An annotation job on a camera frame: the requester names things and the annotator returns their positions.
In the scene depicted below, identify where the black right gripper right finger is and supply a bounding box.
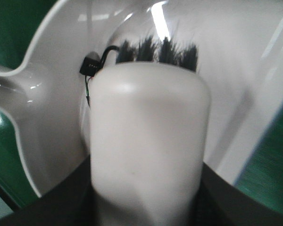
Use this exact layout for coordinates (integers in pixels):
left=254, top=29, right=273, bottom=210
left=195, top=163, right=283, bottom=226

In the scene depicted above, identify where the pink plastic dustpan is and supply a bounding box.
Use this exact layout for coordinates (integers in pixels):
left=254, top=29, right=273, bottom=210
left=0, top=0, right=283, bottom=196

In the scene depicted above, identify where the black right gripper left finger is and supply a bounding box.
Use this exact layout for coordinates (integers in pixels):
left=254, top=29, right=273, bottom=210
left=0, top=157, right=98, bottom=226

